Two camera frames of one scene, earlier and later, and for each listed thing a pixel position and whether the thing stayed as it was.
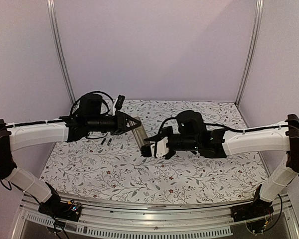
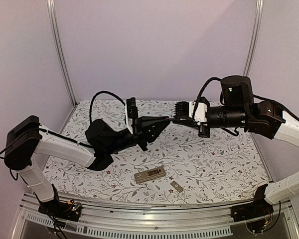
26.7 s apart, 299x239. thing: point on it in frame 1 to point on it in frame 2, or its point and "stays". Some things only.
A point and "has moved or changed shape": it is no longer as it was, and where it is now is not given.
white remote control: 140,134 has moved or changed shape
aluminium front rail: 103,221 stays
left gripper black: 122,120 to 143,130
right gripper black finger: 146,150 to 181,110
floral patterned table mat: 106,167 stays
